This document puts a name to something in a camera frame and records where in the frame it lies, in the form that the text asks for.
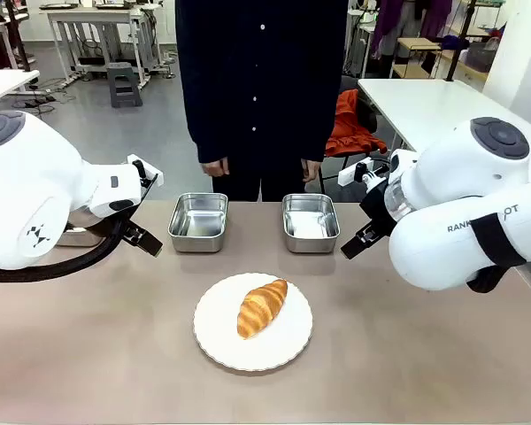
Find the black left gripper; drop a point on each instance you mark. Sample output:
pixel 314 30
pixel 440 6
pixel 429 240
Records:
pixel 148 179

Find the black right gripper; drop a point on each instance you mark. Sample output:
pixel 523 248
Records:
pixel 378 206

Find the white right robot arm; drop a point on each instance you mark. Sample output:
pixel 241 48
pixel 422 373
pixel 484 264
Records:
pixel 451 177

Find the person's right forearm dark sleeve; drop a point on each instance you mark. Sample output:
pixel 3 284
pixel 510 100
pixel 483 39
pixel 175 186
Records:
pixel 208 137

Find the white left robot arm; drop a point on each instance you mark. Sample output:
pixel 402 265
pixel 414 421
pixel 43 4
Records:
pixel 26 186

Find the person's left forearm dark sleeve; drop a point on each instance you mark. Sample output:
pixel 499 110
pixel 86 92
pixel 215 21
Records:
pixel 320 133

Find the steel rectangular container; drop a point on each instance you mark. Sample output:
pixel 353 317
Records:
pixel 198 221
pixel 82 238
pixel 310 223

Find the person's left hand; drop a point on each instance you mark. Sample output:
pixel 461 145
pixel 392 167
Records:
pixel 311 170

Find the person's right hand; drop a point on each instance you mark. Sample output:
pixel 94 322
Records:
pixel 214 168

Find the orange cloth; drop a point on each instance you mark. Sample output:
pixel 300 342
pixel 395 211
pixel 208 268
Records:
pixel 351 128

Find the golden brown croissant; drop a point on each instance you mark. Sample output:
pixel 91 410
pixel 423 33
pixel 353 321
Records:
pixel 262 310

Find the white scalloped plate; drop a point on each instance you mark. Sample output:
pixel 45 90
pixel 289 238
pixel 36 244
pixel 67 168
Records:
pixel 221 336

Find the black chair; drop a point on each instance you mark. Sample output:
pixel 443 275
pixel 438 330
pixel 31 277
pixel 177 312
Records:
pixel 369 113

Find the large white table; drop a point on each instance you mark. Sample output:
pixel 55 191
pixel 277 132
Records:
pixel 425 102

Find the grey step stool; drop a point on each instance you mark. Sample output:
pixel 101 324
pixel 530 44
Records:
pixel 124 84

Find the person in dark shirt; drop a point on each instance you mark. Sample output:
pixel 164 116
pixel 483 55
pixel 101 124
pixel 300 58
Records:
pixel 261 88

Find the light wooden shelf table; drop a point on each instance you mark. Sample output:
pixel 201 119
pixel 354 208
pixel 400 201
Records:
pixel 418 44

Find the small white table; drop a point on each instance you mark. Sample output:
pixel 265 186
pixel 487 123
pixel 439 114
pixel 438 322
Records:
pixel 4 84

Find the grey storage basket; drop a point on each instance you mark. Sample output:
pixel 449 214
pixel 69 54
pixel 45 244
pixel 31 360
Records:
pixel 481 57

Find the purple hanging clothing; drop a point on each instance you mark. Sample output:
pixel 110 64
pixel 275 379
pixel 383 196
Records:
pixel 398 22

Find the black tripod pole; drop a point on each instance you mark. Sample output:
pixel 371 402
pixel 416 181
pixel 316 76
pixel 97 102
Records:
pixel 462 40

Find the white desk with metal legs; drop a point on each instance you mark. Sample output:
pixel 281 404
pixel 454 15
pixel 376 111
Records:
pixel 93 15

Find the black stand pole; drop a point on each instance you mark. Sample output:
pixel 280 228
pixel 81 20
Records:
pixel 20 40

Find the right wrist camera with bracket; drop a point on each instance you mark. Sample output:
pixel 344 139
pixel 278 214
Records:
pixel 362 172

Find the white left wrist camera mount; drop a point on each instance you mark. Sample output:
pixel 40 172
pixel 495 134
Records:
pixel 148 166

